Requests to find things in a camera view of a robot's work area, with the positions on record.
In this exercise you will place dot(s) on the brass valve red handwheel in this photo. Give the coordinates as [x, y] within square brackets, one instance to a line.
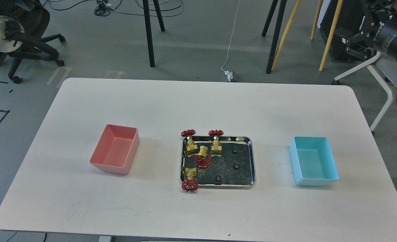
[202, 159]

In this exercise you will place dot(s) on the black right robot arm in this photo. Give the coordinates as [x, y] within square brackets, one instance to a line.
[377, 37]

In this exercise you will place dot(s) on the brass valve top left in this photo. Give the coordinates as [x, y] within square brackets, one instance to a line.
[191, 146]

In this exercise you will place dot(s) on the brass valve top middle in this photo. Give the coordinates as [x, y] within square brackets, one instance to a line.
[216, 148]

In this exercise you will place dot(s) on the small black gear bottom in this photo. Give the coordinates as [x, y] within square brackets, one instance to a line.
[218, 179]

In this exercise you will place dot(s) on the brass valve bottom left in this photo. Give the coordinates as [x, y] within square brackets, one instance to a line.
[189, 184]

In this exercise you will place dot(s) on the pink plastic box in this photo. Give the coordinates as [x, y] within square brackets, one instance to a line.
[116, 149]

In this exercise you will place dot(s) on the blue plastic box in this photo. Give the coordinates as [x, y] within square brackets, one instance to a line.
[312, 161]

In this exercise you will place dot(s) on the stainless steel tray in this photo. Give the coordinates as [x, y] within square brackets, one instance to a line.
[242, 178]

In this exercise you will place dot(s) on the black tripod legs left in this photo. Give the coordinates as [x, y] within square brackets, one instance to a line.
[146, 12]

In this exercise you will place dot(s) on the black tripod legs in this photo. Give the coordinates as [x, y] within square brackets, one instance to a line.
[146, 12]
[276, 33]

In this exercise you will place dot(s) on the black tripod legs right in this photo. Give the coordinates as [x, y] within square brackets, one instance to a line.
[276, 33]

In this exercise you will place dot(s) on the black cabinet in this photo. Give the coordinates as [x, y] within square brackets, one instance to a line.
[349, 20]

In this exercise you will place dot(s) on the wooden easel legs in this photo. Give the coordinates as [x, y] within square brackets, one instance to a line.
[329, 39]

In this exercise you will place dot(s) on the black office chair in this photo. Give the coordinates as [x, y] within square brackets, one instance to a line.
[34, 18]

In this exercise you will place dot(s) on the white grey office chair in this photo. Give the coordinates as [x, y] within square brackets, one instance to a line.
[384, 70]

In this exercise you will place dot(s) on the white power adapter with cable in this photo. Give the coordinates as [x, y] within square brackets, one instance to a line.
[228, 73]

